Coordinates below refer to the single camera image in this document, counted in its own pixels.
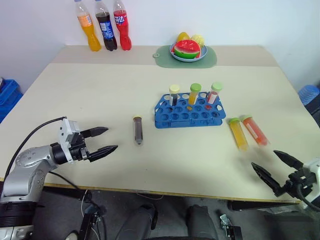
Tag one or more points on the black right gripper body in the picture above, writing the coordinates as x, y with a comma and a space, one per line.
298, 182

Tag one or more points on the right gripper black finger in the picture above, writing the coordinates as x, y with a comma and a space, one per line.
266, 175
288, 160

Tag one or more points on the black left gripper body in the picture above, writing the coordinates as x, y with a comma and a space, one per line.
79, 150

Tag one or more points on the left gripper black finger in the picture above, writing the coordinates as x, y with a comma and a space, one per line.
103, 151
96, 131

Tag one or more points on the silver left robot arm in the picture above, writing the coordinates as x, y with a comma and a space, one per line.
27, 172

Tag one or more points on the dark brown tube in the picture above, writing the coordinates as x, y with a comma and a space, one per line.
138, 130

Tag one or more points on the blue plastic test tube rack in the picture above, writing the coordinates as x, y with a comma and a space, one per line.
185, 120

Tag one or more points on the black object beside table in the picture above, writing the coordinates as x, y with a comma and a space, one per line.
314, 108

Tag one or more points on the black stand under table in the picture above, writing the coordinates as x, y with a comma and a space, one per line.
90, 215

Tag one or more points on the stack of blue discs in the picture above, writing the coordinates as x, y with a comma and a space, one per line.
309, 93

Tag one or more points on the blue plastic crate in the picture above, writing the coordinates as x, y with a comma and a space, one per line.
8, 96

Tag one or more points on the orange soda bottle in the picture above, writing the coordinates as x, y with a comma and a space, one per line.
91, 35

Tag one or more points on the green silicone mat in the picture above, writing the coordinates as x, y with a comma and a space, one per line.
163, 60

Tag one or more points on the cola bottle with blue label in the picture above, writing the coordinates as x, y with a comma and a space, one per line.
107, 30

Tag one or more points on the red soda bottle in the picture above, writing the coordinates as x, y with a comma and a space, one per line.
123, 32

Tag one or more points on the toy watermelon slice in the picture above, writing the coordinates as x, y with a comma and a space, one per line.
186, 48

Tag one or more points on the smooth yellow toy fruit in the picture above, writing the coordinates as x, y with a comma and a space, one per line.
183, 36

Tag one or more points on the light blue plate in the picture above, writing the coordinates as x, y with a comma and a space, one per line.
202, 55

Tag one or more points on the bumpy pale yellow toy fruit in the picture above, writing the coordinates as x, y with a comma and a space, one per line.
199, 39

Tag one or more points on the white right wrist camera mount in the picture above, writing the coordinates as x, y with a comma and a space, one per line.
313, 166

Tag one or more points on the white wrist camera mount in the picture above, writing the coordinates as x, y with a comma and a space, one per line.
67, 130
313, 166

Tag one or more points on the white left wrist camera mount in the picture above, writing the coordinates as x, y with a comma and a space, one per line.
67, 130

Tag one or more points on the black table frame bar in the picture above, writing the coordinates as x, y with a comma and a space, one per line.
260, 205

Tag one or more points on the black metal caster bracket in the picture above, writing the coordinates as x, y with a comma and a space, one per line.
230, 228

